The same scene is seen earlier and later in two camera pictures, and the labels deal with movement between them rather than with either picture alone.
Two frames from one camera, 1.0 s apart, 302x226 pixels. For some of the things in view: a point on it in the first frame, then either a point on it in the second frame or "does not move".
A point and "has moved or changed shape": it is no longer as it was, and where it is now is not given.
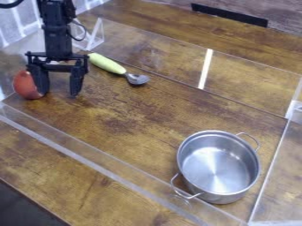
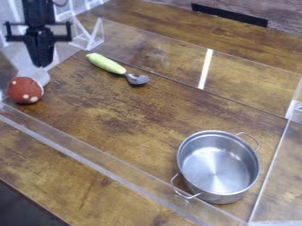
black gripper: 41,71 -> 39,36
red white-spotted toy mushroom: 25,86 has moved or changed shape
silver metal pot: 217,165 does not move
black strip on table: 234,15 does not move
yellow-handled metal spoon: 110,65 does not move
